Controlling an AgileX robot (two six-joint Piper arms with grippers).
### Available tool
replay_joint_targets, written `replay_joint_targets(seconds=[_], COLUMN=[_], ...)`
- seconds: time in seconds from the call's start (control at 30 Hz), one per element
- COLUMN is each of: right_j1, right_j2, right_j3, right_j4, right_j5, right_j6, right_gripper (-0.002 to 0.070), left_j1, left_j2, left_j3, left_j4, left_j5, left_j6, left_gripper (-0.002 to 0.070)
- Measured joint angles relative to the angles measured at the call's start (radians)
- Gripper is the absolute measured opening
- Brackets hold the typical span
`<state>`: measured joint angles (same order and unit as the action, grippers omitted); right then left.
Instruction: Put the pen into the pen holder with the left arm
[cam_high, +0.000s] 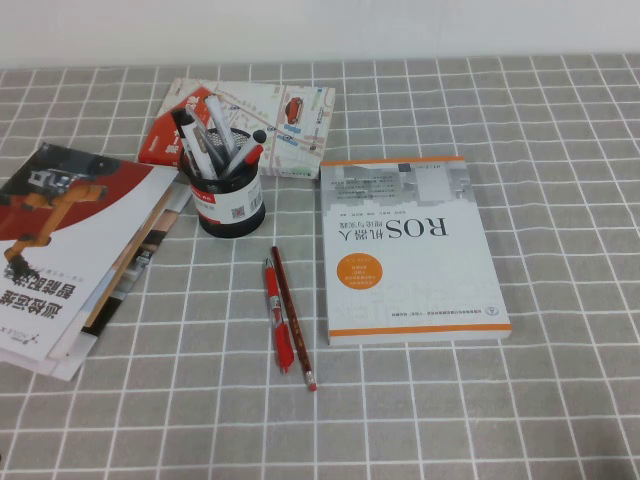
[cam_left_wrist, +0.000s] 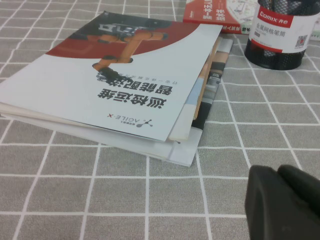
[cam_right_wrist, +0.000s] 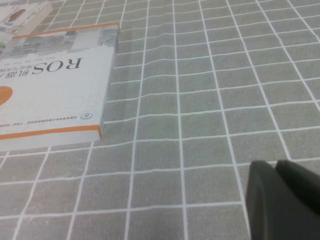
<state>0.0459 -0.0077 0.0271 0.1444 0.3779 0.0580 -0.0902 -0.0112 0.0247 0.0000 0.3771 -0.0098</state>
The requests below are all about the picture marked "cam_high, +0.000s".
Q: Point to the white paper sheet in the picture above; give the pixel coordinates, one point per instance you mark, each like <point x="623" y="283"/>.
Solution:
<point x="60" y="369"/>

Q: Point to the white orange ROS book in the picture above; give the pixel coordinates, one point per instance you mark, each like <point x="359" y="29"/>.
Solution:
<point x="425" y="280"/>

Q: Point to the map cover book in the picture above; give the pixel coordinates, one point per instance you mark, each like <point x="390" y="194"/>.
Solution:
<point x="300" y="125"/>

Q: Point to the grey pen with ball top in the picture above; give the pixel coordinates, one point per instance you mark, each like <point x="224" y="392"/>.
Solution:
<point x="245" y="150"/>

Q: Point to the dark red pencil with eraser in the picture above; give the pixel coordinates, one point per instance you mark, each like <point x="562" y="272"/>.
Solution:
<point x="292" y="310"/>

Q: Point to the red gel pen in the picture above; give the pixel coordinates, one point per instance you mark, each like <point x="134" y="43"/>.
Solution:
<point x="275" y="305"/>

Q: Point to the black mesh pen holder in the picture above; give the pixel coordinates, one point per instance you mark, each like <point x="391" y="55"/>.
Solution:
<point x="225" y="220"/>

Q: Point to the brown photo booklet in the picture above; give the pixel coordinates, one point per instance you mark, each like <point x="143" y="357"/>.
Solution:
<point x="145" y="240"/>

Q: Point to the white marker with black cap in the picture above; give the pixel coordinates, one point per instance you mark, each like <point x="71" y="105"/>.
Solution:
<point x="192" y="137"/>

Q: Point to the grey pen with red cap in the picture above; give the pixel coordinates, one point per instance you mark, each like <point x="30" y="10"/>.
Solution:
<point x="250" y="156"/>

